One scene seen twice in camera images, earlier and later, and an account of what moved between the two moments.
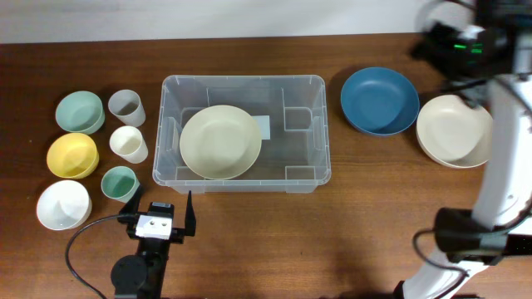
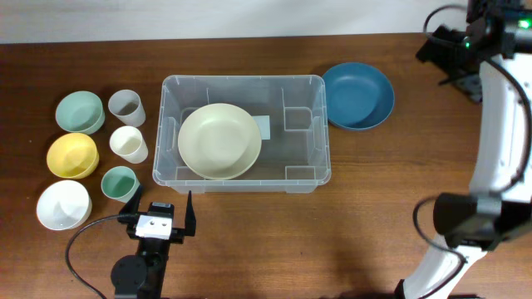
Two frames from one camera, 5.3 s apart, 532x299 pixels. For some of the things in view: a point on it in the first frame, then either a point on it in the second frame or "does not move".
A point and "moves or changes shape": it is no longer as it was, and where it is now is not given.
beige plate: (453, 133) -> (219, 141)
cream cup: (127, 143) does not move
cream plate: (220, 142) does not move
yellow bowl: (72, 156) does not move
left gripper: (177, 234) does not move
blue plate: (380, 101) moves or changes shape
